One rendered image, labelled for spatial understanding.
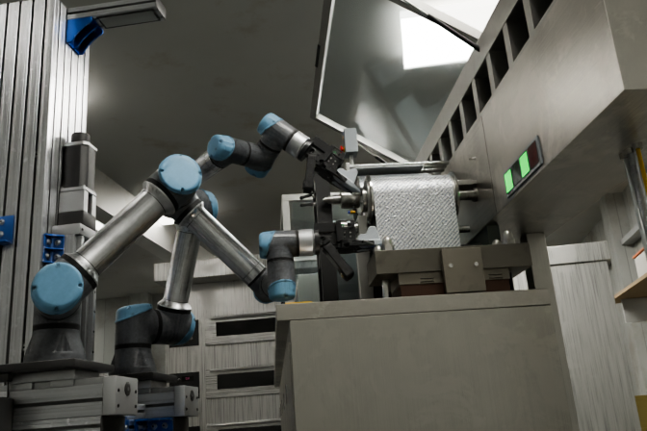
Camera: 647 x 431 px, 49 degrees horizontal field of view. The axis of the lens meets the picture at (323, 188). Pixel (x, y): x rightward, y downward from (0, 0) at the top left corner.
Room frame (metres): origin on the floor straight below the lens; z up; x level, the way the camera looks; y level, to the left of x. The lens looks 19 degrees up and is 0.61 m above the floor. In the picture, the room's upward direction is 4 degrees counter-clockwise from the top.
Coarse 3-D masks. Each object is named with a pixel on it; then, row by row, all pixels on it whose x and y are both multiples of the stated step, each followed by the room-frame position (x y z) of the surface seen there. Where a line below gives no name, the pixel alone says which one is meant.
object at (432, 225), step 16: (384, 208) 1.93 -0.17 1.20; (400, 208) 1.94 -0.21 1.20; (416, 208) 1.94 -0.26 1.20; (432, 208) 1.95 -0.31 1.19; (448, 208) 1.95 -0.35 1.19; (384, 224) 1.93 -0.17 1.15; (400, 224) 1.94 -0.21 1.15; (416, 224) 1.94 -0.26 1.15; (432, 224) 1.95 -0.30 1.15; (448, 224) 1.95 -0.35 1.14; (400, 240) 1.94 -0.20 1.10; (416, 240) 1.94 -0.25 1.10; (432, 240) 1.95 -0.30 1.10; (448, 240) 1.95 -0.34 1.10
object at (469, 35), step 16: (400, 0) 1.81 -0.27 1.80; (416, 0) 1.81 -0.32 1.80; (432, 16) 1.80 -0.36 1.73; (448, 16) 1.82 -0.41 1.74; (320, 32) 2.17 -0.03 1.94; (464, 32) 1.82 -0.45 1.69; (480, 32) 1.83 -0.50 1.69; (320, 48) 2.27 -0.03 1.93; (320, 64) 2.39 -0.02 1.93; (320, 80) 2.50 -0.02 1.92; (336, 128) 2.86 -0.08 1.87; (368, 144) 2.87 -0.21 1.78; (400, 160) 2.89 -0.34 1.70
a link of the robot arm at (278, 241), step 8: (264, 232) 1.89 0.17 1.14; (272, 232) 1.88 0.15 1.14; (280, 232) 1.88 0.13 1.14; (288, 232) 1.88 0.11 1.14; (296, 232) 1.88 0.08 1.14; (264, 240) 1.87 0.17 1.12; (272, 240) 1.87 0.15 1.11; (280, 240) 1.87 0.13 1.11; (288, 240) 1.87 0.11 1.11; (296, 240) 1.87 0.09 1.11; (264, 248) 1.87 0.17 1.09; (272, 248) 1.87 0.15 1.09; (280, 248) 1.87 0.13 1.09; (288, 248) 1.88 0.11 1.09; (296, 248) 1.88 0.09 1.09; (264, 256) 1.89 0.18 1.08; (272, 256) 1.87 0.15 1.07; (280, 256) 1.87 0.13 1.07; (288, 256) 1.88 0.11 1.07; (296, 256) 1.91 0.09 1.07
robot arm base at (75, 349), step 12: (48, 324) 1.77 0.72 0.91; (60, 324) 1.78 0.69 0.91; (72, 324) 1.81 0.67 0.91; (36, 336) 1.78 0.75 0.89; (48, 336) 1.77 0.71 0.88; (60, 336) 1.78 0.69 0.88; (72, 336) 1.80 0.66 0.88; (36, 348) 1.77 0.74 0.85; (48, 348) 1.76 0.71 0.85; (60, 348) 1.78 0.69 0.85; (72, 348) 1.79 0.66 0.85; (24, 360) 1.78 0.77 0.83; (36, 360) 1.76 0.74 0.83
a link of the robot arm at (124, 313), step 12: (120, 312) 2.27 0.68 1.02; (132, 312) 2.27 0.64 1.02; (144, 312) 2.29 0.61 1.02; (156, 312) 2.34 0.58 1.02; (120, 324) 2.27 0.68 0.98; (132, 324) 2.27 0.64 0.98; (144, 324) 2.29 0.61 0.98; (156, 324) 2.32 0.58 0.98; (120, 336) 2.27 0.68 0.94; (132, 336) 2.27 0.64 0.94; (144, 336) 2.29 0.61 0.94; (156, 336) 2.33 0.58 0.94
